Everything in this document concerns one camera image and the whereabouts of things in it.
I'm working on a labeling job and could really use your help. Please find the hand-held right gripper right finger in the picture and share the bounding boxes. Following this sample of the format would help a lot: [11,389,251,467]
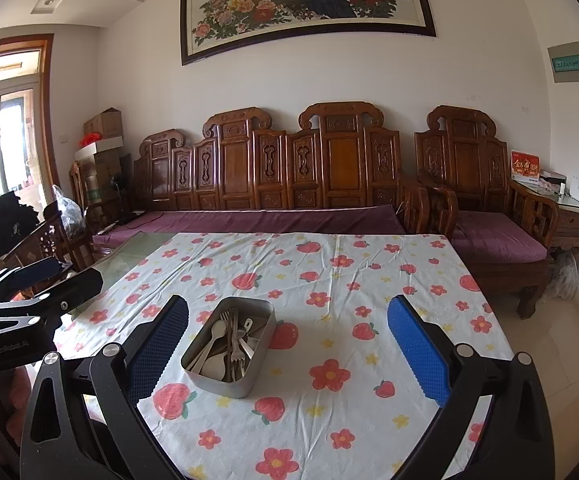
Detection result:
[387,294,555,480]

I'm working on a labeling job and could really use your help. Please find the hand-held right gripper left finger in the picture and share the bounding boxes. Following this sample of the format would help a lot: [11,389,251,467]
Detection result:
[19,294,190,480]

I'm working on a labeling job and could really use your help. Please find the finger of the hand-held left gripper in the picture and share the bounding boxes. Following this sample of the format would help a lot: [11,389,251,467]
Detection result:
[0,256,73,302]
[0,267,104,318]

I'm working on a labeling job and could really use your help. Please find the rectangular metal tray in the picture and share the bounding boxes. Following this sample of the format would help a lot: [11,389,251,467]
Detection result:
[180,296,276,399]

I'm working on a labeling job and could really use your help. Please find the large cream spoon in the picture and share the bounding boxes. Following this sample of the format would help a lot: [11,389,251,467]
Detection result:
[203,340,230,380]

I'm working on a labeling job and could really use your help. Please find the white plastic spoon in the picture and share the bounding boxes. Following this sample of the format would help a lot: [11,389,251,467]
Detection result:
[196,321,227,367]

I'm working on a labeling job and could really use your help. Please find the wooden chopstick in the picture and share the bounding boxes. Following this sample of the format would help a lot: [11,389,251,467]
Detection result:
[226,310,235,380]
[230,306,241,381]

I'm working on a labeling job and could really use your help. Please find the beige plastic fork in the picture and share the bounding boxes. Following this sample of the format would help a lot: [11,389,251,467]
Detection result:
[189,310,233,373]

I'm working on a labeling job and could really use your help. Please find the metal fork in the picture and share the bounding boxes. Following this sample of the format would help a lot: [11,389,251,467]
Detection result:
[228,332,248,381]

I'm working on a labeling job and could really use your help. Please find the wooden dining chair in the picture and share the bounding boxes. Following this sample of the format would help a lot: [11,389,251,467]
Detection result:
[0,211,93,302]

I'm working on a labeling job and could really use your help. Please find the pile of dark clothes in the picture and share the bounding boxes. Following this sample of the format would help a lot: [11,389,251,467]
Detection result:
[0,191,41,262]

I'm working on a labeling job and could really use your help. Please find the crumpled plastic bag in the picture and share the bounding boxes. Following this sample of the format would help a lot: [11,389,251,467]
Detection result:
[52,185,88,242]

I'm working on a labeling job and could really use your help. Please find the floral white tablecloth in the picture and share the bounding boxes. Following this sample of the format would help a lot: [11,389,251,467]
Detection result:
[54,232,513,480]

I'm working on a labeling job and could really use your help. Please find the stacked cardboard boxes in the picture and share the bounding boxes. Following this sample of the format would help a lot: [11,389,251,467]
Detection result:
[75,155,136,207]

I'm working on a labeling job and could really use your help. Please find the white box with red flowers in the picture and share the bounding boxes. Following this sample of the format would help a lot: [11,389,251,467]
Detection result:
[74,134,124,162]

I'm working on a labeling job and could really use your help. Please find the purple armchair cushion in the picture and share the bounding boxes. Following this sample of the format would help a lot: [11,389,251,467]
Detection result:
[451,210,551,265]

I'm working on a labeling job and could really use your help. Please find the brown cardboard box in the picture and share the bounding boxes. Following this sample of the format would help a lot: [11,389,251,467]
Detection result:
[83,107,124,139]

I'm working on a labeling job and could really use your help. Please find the wooden framed balcony door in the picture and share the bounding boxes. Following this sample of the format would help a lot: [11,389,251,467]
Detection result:
[0,33,61,213]

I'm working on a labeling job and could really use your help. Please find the clear plastic bag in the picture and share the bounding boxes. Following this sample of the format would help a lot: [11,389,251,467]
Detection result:
[547,252,579,302]

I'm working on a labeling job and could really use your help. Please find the purple sofa cushion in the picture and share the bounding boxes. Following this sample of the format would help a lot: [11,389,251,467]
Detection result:
[94,205,408,249]

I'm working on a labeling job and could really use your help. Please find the carved wooden armchair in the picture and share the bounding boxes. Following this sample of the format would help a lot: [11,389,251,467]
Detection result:
[413,105,563,320]

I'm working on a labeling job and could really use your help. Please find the carved wooden sofa bench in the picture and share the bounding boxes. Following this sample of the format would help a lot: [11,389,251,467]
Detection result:
[89,102,431,252]

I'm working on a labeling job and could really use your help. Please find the wooden side table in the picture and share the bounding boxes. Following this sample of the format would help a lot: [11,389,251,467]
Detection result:
[512,180,579,262]

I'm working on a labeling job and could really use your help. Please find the framed peacock painting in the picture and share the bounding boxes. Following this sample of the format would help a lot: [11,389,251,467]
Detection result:
[179,0,438,67]

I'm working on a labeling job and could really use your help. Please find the grey wall panel box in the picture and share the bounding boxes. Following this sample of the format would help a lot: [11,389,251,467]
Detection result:
[548,41,579,84]

